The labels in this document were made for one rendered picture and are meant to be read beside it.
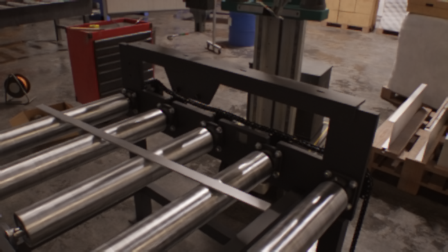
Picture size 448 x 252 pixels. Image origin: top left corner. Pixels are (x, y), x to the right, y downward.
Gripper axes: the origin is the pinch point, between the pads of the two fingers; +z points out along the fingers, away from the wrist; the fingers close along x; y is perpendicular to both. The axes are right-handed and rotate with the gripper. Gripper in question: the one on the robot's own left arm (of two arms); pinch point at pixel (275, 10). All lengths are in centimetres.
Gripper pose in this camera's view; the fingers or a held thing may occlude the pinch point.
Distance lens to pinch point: 182.8
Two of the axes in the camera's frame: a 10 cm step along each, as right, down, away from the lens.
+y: -5.4, -0.3, -8.4
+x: 7.6, 4.1, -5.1
